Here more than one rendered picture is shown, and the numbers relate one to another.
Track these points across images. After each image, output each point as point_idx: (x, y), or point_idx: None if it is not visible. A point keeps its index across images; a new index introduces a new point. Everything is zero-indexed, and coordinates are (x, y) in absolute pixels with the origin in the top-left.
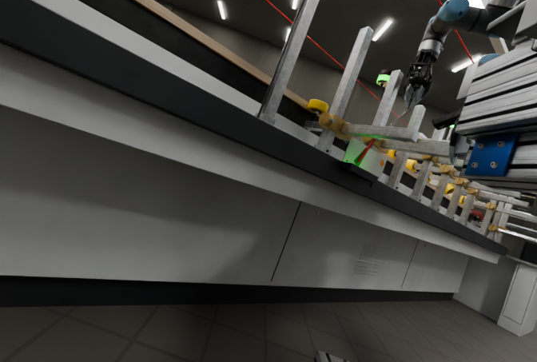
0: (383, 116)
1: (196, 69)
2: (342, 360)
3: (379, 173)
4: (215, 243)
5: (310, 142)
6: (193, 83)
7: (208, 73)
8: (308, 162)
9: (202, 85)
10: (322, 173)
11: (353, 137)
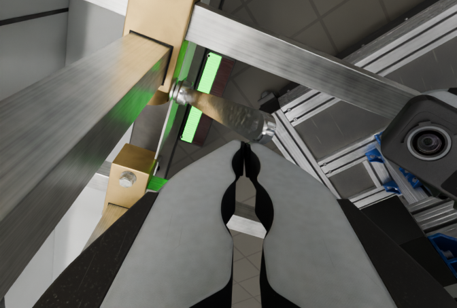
0: (135, 118)
1: (8, 304)
2: (273, 113)
3: None
4: None
5: (8, 74)
6: (21, 283)
7: (4, 298)
8: (165, 179)
9: (18, 281)
10: (175, 148)
11: (158, 152)
